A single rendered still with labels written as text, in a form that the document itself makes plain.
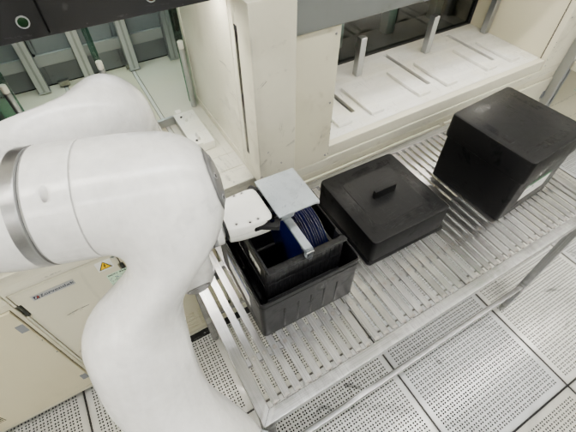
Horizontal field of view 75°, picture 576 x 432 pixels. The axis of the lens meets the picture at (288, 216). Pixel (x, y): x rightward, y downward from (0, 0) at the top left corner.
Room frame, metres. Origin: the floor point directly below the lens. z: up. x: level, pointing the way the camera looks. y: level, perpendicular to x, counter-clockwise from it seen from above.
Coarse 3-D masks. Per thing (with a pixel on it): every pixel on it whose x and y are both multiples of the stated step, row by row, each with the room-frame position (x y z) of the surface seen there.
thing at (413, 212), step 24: (360, 168) 0.91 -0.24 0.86; (384, 168) 0.91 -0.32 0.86; (336, 192) 0.80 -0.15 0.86; (360, 192) 0.80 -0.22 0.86; (384, 192) 0.79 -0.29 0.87; (408, 192) 0.80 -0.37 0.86; (432, 192) 0.80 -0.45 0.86; (336, 216) 0.76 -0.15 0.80; (360, 216) 0.71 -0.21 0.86; (384, 216) 0.70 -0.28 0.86; (408, 216) 0.71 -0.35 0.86; (432, 216) 0.71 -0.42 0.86; (360, 240) 0.65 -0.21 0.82; (384, 240) 0.62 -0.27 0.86; (408, 240) 0.67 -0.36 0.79
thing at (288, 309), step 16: (320, 208) 0.67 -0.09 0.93; (224, 256) 0.60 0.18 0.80; (352, 256) 0.53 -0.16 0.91; (240, 272) 0.48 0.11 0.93; (336, 272) 0.48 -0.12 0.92; (352, 272) 0.50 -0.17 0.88; (240, 288) 0.50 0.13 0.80; (304, 288) 0.44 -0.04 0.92; (320, 288) 0.46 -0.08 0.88; (336, 288) 0.48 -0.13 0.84; (256, 304) 0.40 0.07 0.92; (272, 304) 0.39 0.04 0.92; (288, 304) 0.41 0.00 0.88; (304, 304) 0.44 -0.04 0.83; (320, 304) 0.46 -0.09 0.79; (256, 320) 0.41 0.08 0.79; (272, 320) 0.39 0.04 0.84; (288, 320) 0.41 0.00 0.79
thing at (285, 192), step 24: (264, 192) 0.56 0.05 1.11; (288, 192) 0.56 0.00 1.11; (312, 192) 0.56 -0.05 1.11; (288, 216) 0.55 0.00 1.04; (264, 240) 0.63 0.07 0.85; (336, 240) 0.51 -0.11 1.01; (264, 264) 0.44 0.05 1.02; (288, 264) 0.44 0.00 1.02; (312, 264) 0.48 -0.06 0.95; (336, 264) 0.52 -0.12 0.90; (264, 288) 0.44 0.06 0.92; (288, 288) 0.45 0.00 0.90
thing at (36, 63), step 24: (120, 24) 1.51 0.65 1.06; (144, 24) 1.62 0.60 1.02; (168, 24) 1.61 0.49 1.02; (0, 48) 1.35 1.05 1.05; (24, 48) 1.34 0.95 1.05; (48, 48) 1.42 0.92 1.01; (72, 48) 1.41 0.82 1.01; (96, 48) 1.49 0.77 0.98; (120, 48) 1.55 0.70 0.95; (144, 48) 1.60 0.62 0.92; (168, 48) 1.60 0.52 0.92; (24, 72) 1.37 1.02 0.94; (48, 72) 1.40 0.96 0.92; (72, 72) 1.45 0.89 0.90; (96, 72) 1.49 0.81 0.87; (192, 336) 0.67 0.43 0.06
